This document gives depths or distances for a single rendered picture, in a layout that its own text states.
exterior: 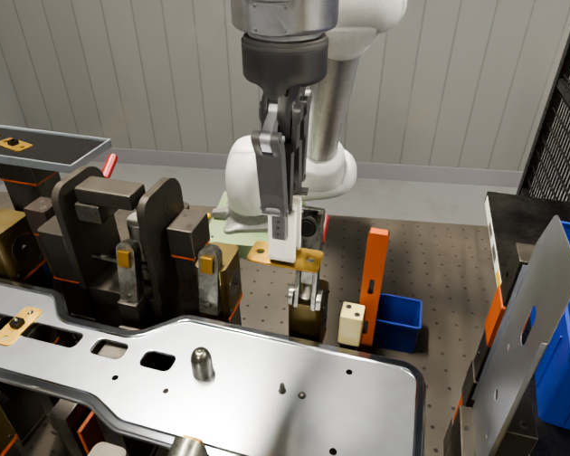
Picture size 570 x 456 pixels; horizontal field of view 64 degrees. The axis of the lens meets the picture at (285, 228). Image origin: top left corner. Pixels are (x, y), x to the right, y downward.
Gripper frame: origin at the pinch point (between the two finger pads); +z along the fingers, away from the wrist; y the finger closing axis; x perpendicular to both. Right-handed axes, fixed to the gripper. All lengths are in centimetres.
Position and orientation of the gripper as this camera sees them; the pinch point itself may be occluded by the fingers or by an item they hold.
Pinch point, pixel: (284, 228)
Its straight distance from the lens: 50.2
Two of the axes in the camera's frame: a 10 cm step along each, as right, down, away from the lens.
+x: 9.6, 1.5, -2.2
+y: -2.7, 5.5, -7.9
